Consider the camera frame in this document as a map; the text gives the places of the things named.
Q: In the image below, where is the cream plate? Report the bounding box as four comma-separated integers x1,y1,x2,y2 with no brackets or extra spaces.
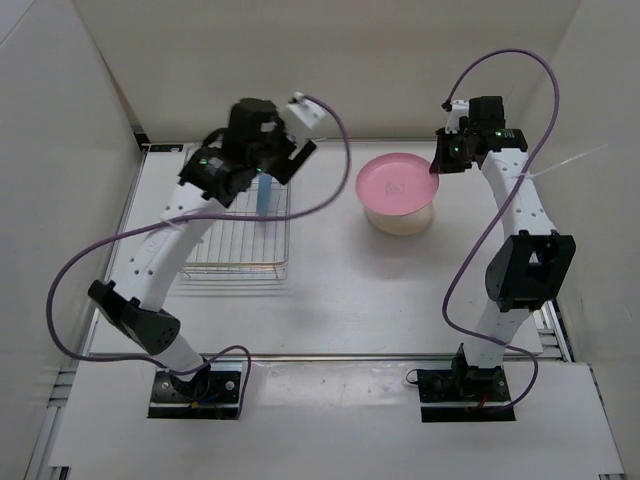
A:
363,203,435,236

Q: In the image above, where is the pink plate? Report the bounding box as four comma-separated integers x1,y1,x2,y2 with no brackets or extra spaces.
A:
355,152,439,216

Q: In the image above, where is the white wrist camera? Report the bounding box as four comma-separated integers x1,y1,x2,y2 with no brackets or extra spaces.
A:
279,92,326,142
441,100,469,134

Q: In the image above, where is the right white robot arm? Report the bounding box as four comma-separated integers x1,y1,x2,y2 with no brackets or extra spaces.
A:
431,96,576,400

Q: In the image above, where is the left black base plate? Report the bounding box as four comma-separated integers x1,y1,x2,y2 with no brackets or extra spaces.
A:
147,362,243,420

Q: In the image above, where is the metal wire dish rack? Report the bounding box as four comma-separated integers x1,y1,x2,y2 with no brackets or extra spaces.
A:
180,175,291,282

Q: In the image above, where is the blue plate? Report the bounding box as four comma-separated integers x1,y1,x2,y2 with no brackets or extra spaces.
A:
256,173,272,216

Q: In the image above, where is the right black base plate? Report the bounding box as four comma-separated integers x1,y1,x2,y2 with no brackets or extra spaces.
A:
405,368,516,423

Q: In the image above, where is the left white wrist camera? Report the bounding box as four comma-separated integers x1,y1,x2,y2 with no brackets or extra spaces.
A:
279,92,326,142

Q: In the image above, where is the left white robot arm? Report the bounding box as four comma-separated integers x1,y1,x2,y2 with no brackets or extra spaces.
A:
89,94,325,400

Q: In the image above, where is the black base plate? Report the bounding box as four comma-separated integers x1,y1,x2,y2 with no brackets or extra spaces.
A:
147,362,243,420
405,368,516,423

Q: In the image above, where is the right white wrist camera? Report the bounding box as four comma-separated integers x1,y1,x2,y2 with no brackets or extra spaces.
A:
441,100,469,134

